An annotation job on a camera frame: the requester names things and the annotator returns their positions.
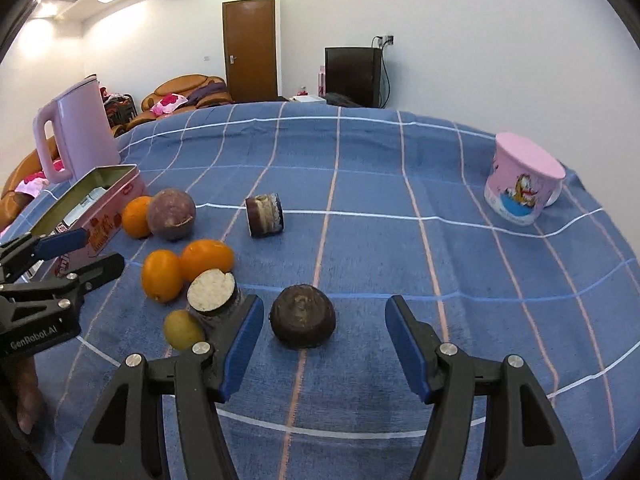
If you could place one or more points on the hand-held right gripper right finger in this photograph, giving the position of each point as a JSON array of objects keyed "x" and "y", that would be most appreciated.
[{"x": 403, "y": 345}]

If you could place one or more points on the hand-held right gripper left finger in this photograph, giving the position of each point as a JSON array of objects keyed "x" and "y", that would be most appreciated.
[{"x": 244, "y": 350}]

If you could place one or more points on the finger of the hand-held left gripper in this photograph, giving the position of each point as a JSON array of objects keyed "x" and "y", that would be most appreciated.
[
  {"x": 62, "y": 242},
  {"x": 97, "y": 271}
]

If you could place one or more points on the pink tin box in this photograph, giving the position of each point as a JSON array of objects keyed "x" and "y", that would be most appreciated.
[{"x": 107, "y": 216}]

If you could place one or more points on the orange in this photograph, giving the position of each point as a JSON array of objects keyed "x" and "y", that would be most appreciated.
[
  {"x": 160, "y": 275},
  {"x": 207, "y": 257},
  {"x": 134, "y": 219}
]

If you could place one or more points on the purple passion fruit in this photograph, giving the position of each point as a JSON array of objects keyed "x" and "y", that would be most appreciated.
[{"x": 170, "y": 212}]

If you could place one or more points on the person's left hand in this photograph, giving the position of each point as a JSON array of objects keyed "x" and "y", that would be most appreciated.
[{"x": 27, "y": 400}]

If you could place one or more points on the white packet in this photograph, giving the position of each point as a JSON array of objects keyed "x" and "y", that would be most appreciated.
[{"x": 87, "y": 202}]

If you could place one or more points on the yellow-green kiwi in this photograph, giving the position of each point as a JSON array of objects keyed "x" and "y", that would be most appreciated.
[{"x": 181, "y": 330}]

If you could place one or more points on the cut taro piece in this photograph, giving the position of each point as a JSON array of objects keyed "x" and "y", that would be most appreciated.
[
  {"x": 210, "y": 292},
  {"x": 265, "y": 217}
]

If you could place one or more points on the dark round taro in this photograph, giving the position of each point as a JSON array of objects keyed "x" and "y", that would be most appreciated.
[{"x": 302, "y": 317}]

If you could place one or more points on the pink floral pillow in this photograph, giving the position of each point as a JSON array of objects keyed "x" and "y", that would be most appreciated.
[
  {"x": 167, "y": 104},
  {"x": 32, "y": 182}
]

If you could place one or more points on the brown leather sofa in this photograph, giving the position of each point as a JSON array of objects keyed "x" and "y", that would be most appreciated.
[
  {"x": 12, "y": 192},
  {"x": 192, "y": 82}
]

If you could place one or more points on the blue plaid tablecloth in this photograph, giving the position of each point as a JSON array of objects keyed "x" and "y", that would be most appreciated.
[{"x": 375, "y": 260}]

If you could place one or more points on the pink electric kettle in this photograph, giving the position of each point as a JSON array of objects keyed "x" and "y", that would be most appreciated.
[{"x": 85, "y": 125}]

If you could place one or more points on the black rack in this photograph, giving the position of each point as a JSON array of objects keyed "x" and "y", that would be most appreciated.
[{"x": 119, "y": 109}]

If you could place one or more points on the pink cartoon cup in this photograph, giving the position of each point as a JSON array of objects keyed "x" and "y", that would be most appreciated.
[{"x": 520, "y": 180}]

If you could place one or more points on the purple cloth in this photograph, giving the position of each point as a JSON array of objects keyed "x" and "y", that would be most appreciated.
[{"x": 207, "y": 94}]

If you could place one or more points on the white flat box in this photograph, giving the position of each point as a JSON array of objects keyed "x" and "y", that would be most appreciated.
[{"x": 309, "y": 98}]

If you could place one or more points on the brown wooden door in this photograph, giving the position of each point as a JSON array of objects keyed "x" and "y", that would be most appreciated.
[{"x": 250, "y": 50}]

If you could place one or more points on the black television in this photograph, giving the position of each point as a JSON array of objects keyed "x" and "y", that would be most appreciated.
[{"x": 352, "y": 75}]

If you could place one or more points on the pink bottle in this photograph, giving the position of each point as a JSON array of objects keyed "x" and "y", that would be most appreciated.
[{"x": 321, "y": 80}]

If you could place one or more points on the white wall socket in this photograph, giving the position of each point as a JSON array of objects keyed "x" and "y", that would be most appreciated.
[{"x": 384, "y": 40}]

